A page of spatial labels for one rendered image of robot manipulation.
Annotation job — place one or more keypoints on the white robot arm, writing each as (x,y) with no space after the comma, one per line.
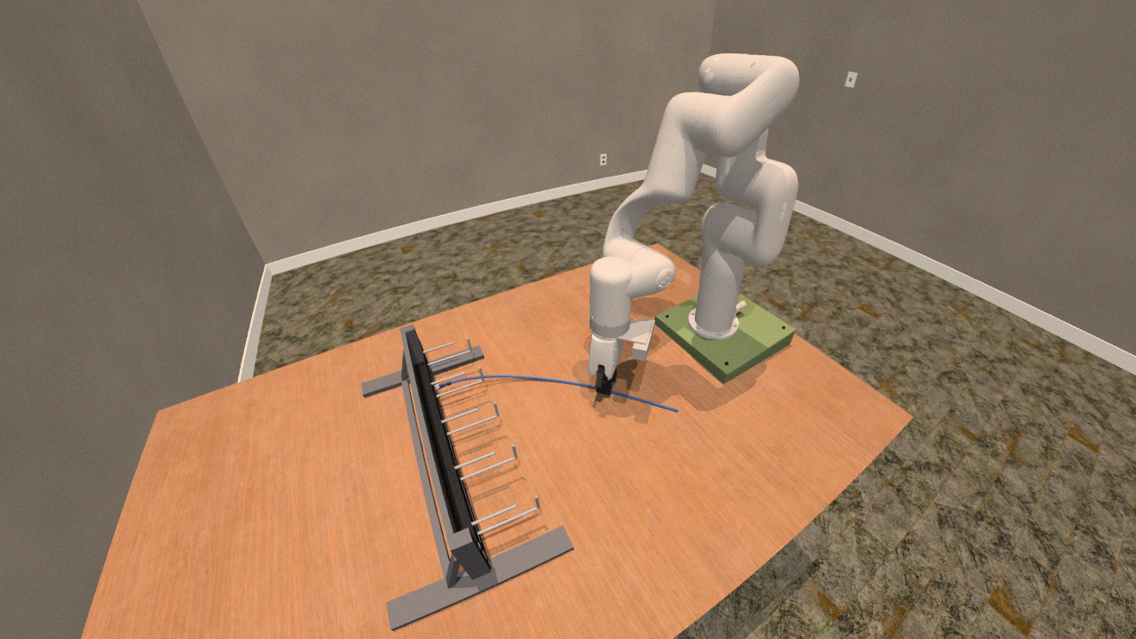
(729,122)

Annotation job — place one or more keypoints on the grey free-standing rack with steel rings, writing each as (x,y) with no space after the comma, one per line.
(480,573)

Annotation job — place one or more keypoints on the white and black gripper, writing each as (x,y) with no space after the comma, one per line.
(603,358)

